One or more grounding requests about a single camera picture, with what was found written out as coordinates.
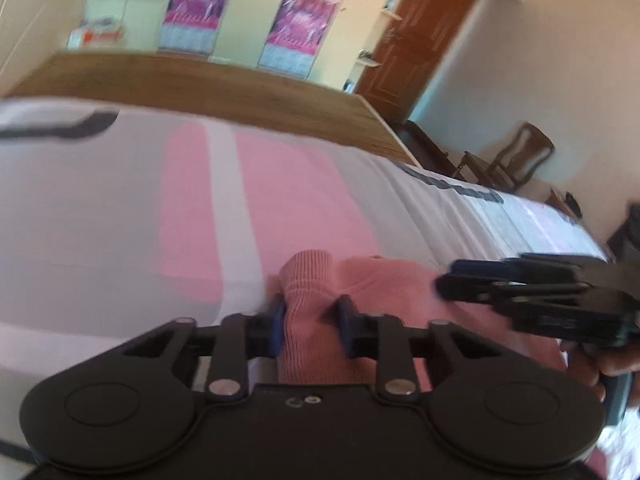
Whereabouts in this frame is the brown wooden chair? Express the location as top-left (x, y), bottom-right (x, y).
top-left (452, 121), bottom-right (556, 194)

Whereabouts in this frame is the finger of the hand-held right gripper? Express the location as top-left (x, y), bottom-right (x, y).
top-left (436, 274), bottom-right (513, 307)
top-left (447, 258), bottom-right (526, 282)

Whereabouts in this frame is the dark furniture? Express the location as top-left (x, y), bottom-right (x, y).
top-left (606, 217), bottom-right (640, 263)

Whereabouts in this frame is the brown wooden door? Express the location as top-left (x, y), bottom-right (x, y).
top-left (354, 0), bottom-right (484, 124)

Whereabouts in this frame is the pink shirt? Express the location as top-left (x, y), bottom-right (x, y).
top-left (276, 249), bottom-right (571, 394)

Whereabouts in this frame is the patterned bed sheet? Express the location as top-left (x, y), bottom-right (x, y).
top-left (0, 97), bottom-right (640, 480)

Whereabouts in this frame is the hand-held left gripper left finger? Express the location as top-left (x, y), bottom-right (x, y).
top-left (122, 294), bottom-right (288, 402)

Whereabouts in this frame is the orange and white box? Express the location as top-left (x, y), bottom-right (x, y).
top-left (67, 19), bottom-right (126, 51)

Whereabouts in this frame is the person's right hand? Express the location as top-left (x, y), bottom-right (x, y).
top-left (560, 336), bottom-right (640, 403)

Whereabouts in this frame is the brown bamboo bed mat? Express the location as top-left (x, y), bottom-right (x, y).
top-left (9, 52), bottom-right (419, 167)

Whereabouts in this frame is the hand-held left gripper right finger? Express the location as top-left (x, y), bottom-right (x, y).
top-left (334, 294), bottom-right (496, 401)

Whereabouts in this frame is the purple calendar poster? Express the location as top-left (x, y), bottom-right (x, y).
top-left (157, 0), bottom-right (237, 56)
top-left (257, 0), bottom-right (342, 79)

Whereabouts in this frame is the cream wardrobe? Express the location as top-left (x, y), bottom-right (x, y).
top-left (82, 0), bottom-right (426, 92)

